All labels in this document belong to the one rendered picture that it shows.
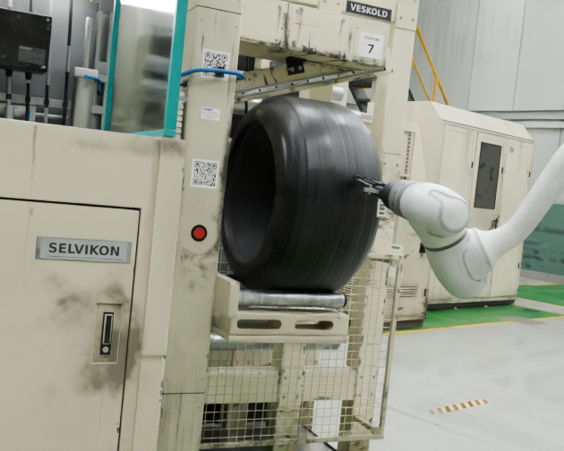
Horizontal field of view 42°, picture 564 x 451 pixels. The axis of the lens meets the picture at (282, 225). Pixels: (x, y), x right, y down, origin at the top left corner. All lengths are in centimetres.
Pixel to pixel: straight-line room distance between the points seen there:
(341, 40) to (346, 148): 59
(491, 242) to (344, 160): 48
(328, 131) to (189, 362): 73
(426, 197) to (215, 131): 67
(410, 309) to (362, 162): 516
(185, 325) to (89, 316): 82
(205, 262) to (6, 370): 90
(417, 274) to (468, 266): 542
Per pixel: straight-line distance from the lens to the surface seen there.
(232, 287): 194
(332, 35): 247
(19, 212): 120
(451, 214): 157
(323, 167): 192
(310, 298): 208
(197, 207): 200
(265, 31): 237
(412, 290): 706
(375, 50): 255
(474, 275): 169
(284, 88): 252
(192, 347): 206
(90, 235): 122
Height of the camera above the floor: 121
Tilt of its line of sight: 3 degrees down
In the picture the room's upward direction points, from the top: 6 degrees clockwise
